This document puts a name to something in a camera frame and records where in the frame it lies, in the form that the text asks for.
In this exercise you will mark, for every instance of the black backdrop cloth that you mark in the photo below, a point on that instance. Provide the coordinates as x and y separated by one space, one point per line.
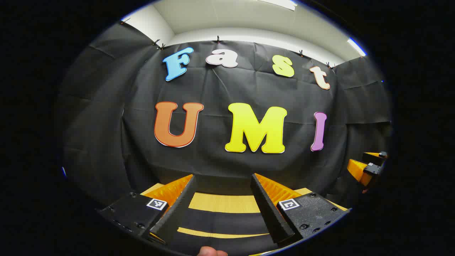
220 89

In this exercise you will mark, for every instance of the dark jeans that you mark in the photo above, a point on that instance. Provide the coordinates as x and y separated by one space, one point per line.
227 222

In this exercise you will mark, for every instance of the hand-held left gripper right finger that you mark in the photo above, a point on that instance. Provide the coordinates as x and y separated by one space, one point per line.
266 209

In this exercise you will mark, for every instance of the ceiling light panel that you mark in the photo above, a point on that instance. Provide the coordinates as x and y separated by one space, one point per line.
356 47
280 3

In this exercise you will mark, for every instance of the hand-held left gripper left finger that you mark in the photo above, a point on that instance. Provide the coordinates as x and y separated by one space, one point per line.
177 209

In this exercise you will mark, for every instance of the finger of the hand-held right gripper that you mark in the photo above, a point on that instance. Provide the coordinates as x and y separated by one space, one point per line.
374 158
357 170

